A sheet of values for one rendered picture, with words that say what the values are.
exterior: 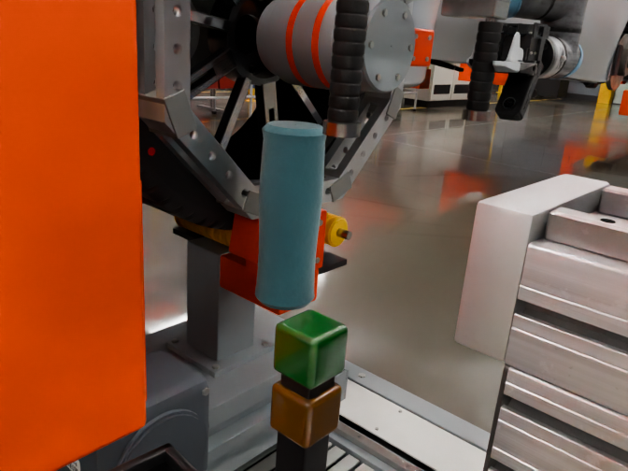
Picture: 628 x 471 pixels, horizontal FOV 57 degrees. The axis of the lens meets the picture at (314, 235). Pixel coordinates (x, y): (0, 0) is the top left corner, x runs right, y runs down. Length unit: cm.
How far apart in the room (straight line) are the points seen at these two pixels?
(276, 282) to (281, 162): 17
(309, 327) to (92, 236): 17
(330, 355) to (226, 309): 74
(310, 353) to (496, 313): 13
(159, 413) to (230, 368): 40
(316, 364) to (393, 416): 95
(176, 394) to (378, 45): 54
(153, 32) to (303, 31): 21
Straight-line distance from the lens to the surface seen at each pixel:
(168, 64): 76
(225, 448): 111
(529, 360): 35
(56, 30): 41
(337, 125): 66
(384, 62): 84
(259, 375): 117
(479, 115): 95
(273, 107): 104
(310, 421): 43
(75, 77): 42
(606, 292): 32
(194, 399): 82
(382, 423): 132
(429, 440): 130
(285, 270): 81
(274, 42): 90
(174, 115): 77
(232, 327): 117
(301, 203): 78
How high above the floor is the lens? 85
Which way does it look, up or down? 19 degrees down
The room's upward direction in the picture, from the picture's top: 4 degrees clockwise
